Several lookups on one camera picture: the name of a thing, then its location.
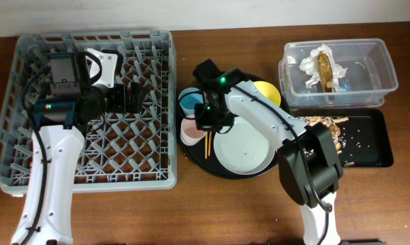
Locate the blue plastic cup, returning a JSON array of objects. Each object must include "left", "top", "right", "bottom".
[{"left": 178, "top": 87, "right": 203, "bottom": 116}]

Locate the pink plastic cup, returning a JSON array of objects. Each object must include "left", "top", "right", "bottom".
[{"left": 180, "top": 114, "right": 206, "bottom": 146}]

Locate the yellow bowl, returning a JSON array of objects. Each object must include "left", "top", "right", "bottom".
[{"left": 254, "top": 81, "right": 281, "bottom": 107}]

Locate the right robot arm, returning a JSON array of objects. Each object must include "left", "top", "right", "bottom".
[{"left": 193, "top": 61, "right": 343, "bottom": 244}]

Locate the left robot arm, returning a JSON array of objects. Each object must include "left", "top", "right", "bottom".
[{"left": 11, "top": 48, "right": 145, "bottom": 244}]

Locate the grey dishwasher rack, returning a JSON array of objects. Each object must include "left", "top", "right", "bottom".
[{"left": 0, "top": 30, "right": 177, "bottom": 197}]

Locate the left wooden chopstick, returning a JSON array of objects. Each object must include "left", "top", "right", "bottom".
[{"left": 204, "top": 132, "right": 209, "bottom": 159}]

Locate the wooden chopstick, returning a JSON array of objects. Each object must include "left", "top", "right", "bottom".
[
  {"left": 204, "top": 132, "right": 209, "bottom": 159},
  {"left": 207, "top": 131, "right": 212, "bottom": 157}
]

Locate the right wooden chopstick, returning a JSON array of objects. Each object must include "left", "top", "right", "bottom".
[{"left": 207, "top": 131, "right": 212, "bottom": 157}]

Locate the grey round plate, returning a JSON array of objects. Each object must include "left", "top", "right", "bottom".
[{"left": 212, "top": 117, "right": 274, "bottom": 176}]

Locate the crumpled white paper wrapper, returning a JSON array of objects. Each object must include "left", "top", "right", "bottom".
[{"left": 299, "top": 44, "right": 347, "bottom": 93}]

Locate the brown bread piece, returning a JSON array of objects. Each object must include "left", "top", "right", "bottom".
[{"left": 317, "top": 52, "right": 333, "bottom": 93}]

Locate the food scraps pile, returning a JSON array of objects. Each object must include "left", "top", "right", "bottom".
[{"left": 298, "top": 116, "right": 349, "bottom": 155}]

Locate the black rectangular tray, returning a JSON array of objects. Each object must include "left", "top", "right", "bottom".
[{"left": 292, "top": 108, "right": 394, "bottom": 167}]

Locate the clear plastic bin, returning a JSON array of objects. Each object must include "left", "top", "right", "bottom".
[{"left": 279, "top": 39, "right": 398, "bottom": 110}]

